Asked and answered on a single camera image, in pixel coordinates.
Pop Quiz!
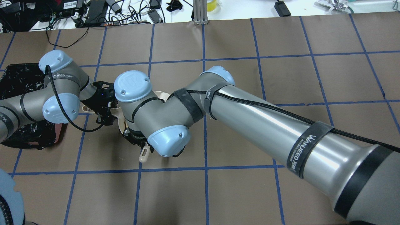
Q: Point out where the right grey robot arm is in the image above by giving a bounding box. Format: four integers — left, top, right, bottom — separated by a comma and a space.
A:
114, 66, 400, 225

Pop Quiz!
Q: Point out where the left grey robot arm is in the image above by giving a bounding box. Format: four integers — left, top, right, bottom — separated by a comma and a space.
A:
0, 50, 117, 142

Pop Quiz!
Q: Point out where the yellow tape roll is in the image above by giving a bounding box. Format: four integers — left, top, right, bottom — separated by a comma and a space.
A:
206, 0, 219, 12

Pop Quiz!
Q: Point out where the white hand brush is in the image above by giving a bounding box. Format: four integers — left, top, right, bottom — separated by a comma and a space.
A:
139, 143, 151, 163

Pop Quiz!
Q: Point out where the white plastic dustpan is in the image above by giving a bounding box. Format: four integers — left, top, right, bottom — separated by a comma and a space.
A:
82, 90, 171, 133

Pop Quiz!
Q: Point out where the black power adapter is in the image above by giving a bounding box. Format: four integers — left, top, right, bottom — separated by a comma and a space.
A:
274, 0, 291, 17

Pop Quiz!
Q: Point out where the aluminium frame post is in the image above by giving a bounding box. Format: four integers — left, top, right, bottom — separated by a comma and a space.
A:
193, 0, 209, 25

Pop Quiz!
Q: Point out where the pink bin with black bag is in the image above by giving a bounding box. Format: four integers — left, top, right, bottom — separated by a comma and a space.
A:
0, 63, 68, 150

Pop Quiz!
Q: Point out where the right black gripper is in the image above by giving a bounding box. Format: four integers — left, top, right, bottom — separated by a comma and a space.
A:
122, 127, 154, 153

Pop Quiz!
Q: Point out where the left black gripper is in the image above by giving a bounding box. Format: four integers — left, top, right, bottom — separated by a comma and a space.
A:
89, 81, 118, 126

